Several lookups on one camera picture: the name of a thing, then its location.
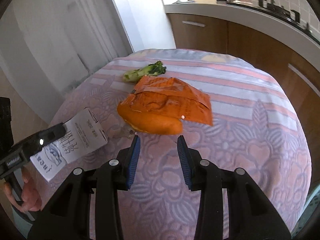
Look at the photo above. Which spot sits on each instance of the left hand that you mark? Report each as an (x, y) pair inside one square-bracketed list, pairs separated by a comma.
[(30, 195)]

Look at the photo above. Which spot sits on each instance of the wooden kitchen cabinet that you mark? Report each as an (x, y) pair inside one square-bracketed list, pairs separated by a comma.
[(298, 78)]

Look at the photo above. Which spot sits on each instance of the white countertop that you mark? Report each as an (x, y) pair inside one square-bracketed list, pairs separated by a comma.
[(269, 25)]

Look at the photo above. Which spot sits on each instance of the pink patterned tablecloth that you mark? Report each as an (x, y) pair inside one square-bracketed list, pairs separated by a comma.
[(254, 127)]

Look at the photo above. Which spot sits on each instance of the white printed paper box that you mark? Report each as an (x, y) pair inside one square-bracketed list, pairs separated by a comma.
[(84, 135)]

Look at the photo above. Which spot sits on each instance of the orange snack wrapper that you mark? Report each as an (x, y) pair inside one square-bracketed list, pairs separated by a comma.
[(169, 97)]

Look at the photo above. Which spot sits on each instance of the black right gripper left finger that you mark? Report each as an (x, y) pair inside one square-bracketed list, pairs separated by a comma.
[(66, 215)]

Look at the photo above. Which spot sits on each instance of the gas stove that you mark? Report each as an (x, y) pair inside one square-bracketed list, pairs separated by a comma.
[(291, 17)]

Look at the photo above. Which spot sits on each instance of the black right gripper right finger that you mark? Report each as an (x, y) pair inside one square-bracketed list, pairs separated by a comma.
[(251, 214)]

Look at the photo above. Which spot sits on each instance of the green vegetable stalk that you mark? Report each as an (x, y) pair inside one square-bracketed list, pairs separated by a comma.
[(154, 69)]

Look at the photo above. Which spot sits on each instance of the light blue perforated basket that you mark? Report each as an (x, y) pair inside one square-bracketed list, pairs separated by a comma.
[(309, 208)]

